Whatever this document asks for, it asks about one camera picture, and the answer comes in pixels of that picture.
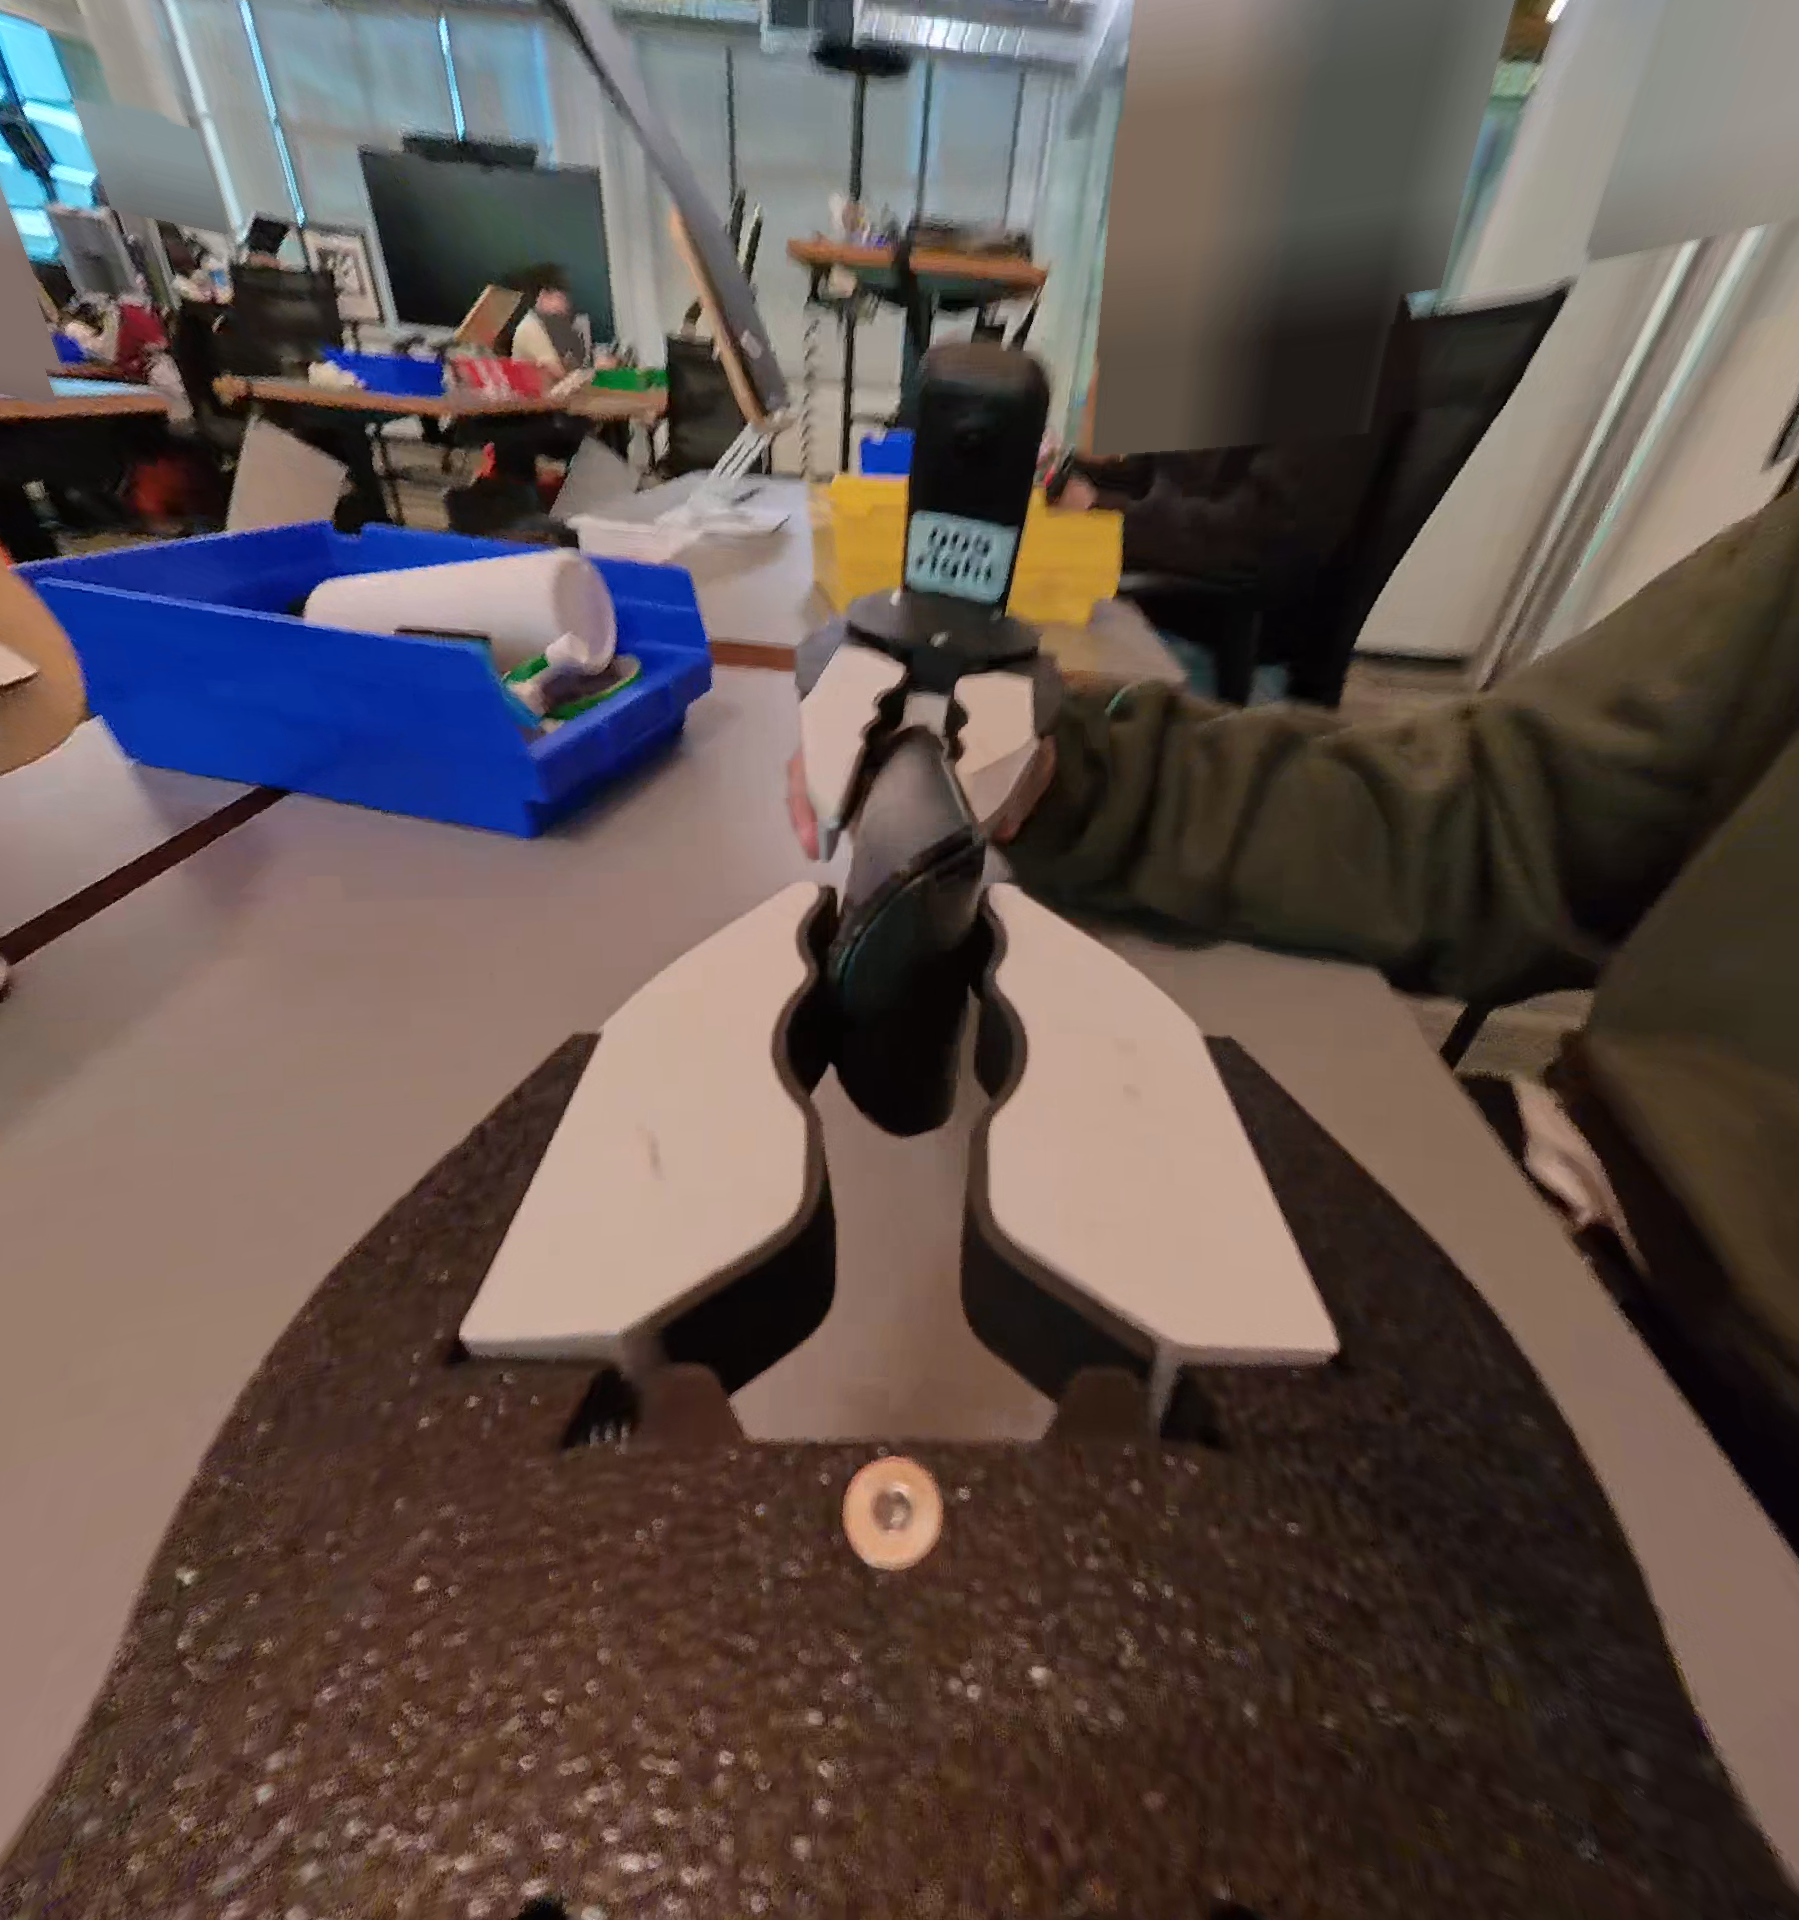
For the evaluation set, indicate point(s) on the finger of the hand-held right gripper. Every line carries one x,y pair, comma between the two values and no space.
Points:
835,735
1008,742

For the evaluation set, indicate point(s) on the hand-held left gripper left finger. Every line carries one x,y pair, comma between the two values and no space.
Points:
659,1171

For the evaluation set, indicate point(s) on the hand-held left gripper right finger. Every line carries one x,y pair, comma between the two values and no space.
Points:
1138,1185

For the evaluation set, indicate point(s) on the black remote control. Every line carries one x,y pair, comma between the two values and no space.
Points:
907,960

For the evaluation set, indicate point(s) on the person's right forearm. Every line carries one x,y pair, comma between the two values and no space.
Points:
1410,810

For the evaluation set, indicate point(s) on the person's right hand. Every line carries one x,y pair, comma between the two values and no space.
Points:
796,810

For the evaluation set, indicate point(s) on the small blue plastic bin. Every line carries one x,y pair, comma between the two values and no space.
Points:
883,450

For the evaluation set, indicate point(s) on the yellow plastic bin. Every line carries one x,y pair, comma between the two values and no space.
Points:
868,541

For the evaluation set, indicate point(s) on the wooden standing desk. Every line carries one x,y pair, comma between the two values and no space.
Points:
914,266

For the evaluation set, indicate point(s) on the green tape roll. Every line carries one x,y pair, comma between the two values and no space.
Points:
593,693

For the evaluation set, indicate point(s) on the white papers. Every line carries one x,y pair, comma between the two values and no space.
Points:
691,517

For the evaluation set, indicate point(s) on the white tube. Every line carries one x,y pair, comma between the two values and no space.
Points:
561,659

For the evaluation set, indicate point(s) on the black mesh chair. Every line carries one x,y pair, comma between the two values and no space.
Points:
1289,523

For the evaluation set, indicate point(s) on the tilted grey board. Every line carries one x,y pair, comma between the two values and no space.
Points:
691,195

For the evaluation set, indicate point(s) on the white paper roll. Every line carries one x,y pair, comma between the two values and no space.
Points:
463,592

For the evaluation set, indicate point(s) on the long wooden table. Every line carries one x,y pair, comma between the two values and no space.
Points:
434,402

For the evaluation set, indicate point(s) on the large blue plastic bin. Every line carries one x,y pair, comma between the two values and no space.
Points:
315,704

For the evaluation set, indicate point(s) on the black monitor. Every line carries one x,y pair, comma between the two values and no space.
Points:
478,240

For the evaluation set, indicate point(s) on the person's torso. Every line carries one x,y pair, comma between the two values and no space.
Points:
1740,1049

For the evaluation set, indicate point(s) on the brown cardboard clipboard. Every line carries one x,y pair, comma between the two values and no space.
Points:
7,659

